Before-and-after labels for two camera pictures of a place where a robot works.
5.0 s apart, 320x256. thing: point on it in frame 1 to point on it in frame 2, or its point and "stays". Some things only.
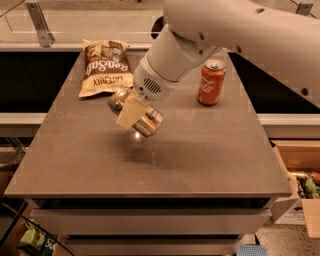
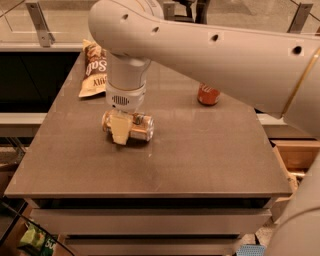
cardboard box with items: x=302 y=161 stays
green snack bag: x=34 y=237 stays
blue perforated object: x=252 y=250 stays
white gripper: x=149 y=82 to x=128 y=100
